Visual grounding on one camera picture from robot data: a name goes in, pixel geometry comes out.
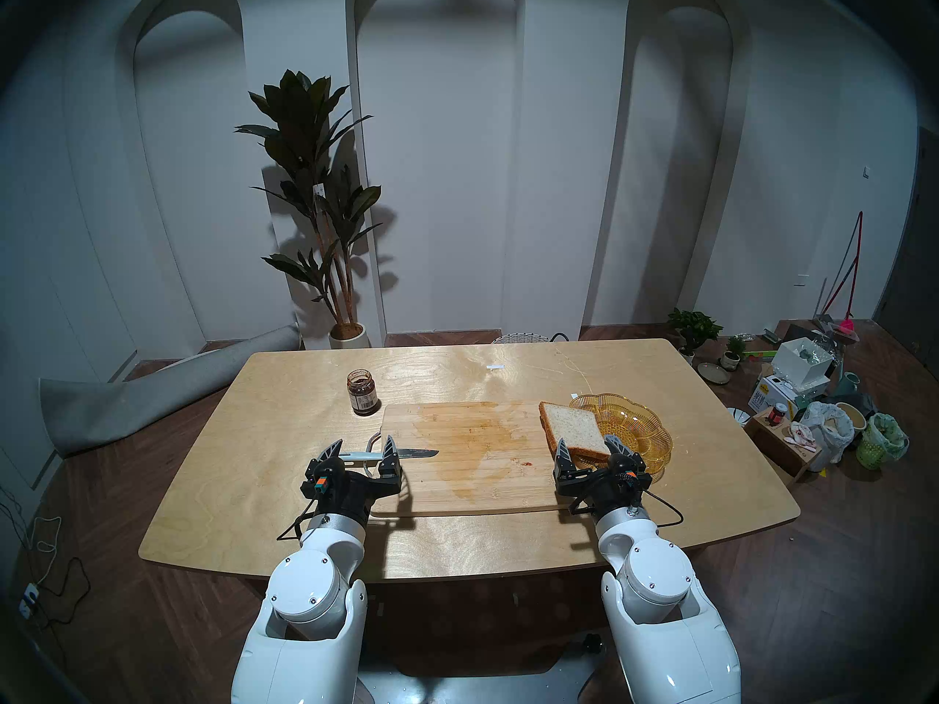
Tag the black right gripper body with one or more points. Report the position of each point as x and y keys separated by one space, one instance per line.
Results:
x=605 y=490

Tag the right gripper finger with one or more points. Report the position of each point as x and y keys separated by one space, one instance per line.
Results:
x=564 y=462
x=620 y=457

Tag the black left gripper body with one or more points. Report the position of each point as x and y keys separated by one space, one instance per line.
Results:
x=345 y=493

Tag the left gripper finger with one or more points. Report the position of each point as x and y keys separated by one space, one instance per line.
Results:
x=389 y=460
x=326 y=462

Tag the white bread slice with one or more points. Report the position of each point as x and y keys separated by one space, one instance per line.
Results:
x=572 y=427

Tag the amber glass plate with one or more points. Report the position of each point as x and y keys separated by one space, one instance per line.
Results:
x=638 y=424

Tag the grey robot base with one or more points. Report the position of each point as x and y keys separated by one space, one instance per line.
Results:
x=477 y=684

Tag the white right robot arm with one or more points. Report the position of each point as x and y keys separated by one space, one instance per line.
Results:
x=653 y=578

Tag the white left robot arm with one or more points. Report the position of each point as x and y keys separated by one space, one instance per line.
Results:
x=315 y=592

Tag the glass jam jar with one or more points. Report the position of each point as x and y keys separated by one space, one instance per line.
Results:
x=362 y=394

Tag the wooden cutting board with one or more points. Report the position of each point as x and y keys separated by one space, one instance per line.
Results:
x=477 y=453

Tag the grey ceramic plate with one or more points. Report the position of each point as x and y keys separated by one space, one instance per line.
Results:
x=713 y=373

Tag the patterned small bowl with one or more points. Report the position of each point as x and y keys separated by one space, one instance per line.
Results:
x=739 y=416

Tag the bushy small potted plant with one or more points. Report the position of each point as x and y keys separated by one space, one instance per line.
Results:
x=693 y=325

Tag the tiny potted plant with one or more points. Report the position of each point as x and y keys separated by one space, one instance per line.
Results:
x=733 y=350

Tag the white yellow printed carton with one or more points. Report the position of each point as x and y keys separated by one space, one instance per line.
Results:
x=770 y=396

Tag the red lidded jar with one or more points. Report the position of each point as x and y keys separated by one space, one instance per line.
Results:
x=777 y=414

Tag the rolled grey mat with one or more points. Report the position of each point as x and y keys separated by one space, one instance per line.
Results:
x=147 y=394

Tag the white box appliance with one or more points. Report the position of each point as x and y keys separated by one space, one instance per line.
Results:
x=799 y=365

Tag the white plastic bag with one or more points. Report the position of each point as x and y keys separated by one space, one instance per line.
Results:
x=829 y=431

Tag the beige bucket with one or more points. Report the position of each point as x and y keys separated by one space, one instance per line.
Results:
x=851 y=415

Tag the green mesh bag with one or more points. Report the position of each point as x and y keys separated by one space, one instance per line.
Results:
x=884 y=442

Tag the white power strip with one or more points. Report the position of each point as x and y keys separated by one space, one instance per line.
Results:
x=28 y=600

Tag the tall potted plant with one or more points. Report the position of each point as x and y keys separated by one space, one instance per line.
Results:
x=308 y=123

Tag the dark door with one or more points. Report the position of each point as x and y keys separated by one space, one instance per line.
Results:
x=913 y=284

